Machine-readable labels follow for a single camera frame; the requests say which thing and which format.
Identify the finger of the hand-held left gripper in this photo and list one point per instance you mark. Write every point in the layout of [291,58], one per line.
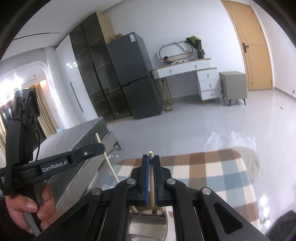
[90,151]

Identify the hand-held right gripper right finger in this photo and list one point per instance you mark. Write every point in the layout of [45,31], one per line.
[158,180]

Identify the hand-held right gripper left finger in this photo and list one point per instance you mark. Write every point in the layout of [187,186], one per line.
[145,180]

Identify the pale wooden chopstick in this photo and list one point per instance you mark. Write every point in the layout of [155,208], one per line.
[151,176]
[111,165]

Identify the person's left hand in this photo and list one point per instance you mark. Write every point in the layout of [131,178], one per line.
[18,206]

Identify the checked tablecloth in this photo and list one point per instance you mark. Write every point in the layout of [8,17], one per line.
[208,176]

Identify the beige curtain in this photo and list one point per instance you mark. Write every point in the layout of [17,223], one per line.
[46,111]

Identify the white wardrobe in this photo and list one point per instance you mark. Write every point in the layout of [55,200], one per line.
[67,92]

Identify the dark glass cabinet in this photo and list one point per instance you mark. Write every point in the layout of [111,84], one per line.
[92,69]

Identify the clear plastic sheet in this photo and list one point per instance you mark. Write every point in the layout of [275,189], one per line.
[231,139]

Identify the dark grey fridge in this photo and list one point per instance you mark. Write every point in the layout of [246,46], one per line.
[134,74]

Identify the white round cushion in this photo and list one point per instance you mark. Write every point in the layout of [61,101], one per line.
[251,162]

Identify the white dressing table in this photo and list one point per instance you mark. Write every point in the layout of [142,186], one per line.
[208,78]

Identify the cardboard box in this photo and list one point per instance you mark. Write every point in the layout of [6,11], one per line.
[118,36]

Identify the grey nightstand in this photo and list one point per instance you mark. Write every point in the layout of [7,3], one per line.
[233,85]

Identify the oval mirror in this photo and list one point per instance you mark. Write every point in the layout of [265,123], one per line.
[175,52]

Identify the black backpack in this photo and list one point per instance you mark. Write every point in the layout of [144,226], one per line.
[284,227]

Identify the green plant in black pot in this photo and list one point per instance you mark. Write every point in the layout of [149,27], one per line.
[197,47]

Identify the wooden door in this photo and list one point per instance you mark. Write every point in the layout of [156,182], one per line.
[252,46]

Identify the grey bed frame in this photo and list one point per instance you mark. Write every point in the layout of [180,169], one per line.
[90,176]

